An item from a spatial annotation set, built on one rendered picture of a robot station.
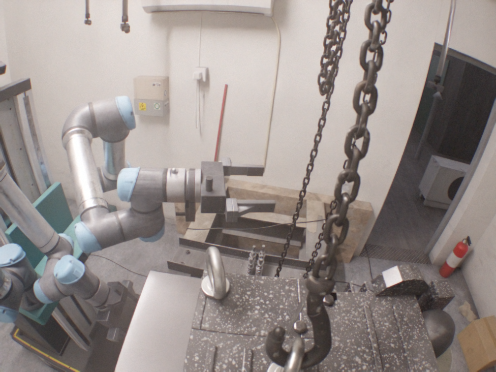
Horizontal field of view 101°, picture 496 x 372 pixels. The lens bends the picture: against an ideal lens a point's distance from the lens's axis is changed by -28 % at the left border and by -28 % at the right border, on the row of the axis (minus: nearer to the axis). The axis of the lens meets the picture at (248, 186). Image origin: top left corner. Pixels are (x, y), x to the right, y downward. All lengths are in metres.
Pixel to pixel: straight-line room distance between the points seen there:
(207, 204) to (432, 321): 0.47
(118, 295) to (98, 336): 1.15
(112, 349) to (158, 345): 1.35
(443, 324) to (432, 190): 3.70
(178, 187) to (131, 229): 0.16
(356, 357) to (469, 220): 2.74
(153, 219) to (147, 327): 0.25
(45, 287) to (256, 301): 0.59
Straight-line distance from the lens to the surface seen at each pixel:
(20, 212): 0.81
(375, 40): 0.23
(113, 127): 0.90
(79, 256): 1.21
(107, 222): 0.65
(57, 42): 2.85
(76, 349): 1.92
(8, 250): 1.02
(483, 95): 6.84
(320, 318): 0.27
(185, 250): 1.73
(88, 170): 0.75
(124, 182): 0.60
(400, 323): 0.44
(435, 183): 4.09
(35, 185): 1.28
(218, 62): 2.04
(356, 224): 2.45
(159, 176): 0.59
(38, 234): 0.84
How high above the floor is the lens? 1.94
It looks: 34 degrees down
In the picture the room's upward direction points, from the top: 6 degrees clockwise
